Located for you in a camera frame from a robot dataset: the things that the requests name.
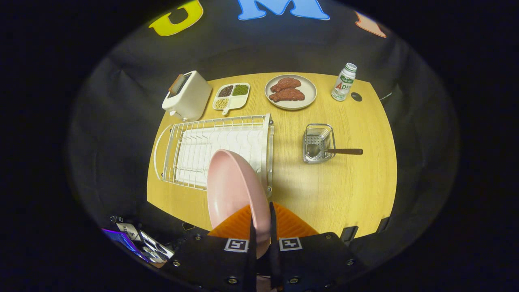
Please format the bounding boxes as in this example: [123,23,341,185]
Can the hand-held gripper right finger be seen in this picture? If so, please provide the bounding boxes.
[268,202,365,292]

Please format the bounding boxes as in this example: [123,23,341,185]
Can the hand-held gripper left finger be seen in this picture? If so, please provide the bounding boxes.
[168,203,257,292]

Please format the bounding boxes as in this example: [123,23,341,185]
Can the pink plate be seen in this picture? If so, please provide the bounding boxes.
[206,149,271,259]

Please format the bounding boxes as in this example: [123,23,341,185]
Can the wooden handled metal spoon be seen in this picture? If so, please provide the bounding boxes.
[306,143,364,158]

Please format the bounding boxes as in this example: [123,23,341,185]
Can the white wire dish rack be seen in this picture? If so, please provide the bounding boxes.
[154,114,275,198]

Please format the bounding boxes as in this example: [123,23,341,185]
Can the metal wire basket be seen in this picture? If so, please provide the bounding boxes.
[303,123,336,164]

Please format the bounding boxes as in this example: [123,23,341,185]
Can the white divided dish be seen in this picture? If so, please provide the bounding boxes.
[212,83,251,116]

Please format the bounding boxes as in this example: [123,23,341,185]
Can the beige round plate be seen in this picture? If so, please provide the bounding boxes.
[265,74,317,111]

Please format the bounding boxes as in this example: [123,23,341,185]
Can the black white printed box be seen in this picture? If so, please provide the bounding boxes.
[138,230,175,260]

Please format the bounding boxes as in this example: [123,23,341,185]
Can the purple screen device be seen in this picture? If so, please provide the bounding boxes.
[101,228,148,262]

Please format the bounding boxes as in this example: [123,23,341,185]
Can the white toaster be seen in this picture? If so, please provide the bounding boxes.
[162,71,212,122]

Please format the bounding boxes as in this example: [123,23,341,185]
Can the red meat piece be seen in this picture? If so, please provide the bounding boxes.
[269,88,305,102]
[270,77,302,92]

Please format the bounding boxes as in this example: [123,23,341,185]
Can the white drink bottle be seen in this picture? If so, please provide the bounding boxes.
[331,63,357,101]

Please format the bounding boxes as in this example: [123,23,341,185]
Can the brown toast slice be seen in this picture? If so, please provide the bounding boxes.
[168,74,186,96]

